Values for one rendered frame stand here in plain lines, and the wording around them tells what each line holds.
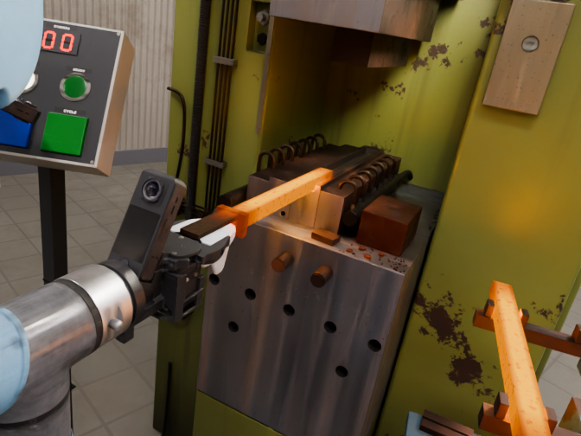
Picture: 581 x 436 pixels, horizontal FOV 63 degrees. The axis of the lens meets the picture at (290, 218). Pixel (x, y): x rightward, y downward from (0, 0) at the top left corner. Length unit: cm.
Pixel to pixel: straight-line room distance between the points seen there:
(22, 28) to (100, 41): 79
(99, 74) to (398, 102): 72
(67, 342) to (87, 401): 140
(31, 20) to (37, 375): 27
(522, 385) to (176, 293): 39
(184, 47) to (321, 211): 52
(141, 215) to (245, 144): 61
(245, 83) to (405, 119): 45
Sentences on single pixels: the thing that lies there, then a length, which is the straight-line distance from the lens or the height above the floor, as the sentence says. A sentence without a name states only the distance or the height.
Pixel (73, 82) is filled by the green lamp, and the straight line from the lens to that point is 104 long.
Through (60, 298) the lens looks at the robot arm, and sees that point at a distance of 45.
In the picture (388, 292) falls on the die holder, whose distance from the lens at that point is 83.
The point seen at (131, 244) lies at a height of 103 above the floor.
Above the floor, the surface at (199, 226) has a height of 102.
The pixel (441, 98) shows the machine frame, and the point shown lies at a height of 115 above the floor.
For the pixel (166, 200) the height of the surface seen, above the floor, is 108.
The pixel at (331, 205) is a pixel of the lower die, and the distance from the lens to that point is 87.
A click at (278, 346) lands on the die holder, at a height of 68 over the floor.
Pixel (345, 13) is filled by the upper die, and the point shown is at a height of 129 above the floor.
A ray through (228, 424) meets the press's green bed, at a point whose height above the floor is 42.
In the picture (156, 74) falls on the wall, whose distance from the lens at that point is 409.
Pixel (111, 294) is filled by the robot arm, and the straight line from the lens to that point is 47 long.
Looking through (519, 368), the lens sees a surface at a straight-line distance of 63.
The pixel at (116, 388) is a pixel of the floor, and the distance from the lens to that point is 187.
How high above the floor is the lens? 127
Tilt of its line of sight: 22 degrees down
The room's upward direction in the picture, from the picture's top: 9 degrees clockwise
